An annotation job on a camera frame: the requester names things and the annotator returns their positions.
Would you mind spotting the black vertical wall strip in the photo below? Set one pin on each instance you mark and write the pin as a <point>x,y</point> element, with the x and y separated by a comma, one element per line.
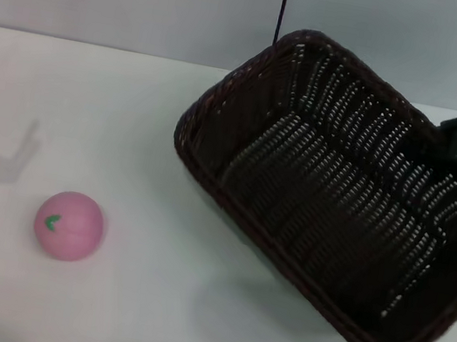
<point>283,5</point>

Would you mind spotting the pink peach toy ball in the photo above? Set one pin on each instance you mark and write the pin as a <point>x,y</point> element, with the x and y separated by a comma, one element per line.
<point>72,229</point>

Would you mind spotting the dark brown wicker basket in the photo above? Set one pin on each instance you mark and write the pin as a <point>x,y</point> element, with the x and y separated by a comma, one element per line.
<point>318,213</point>

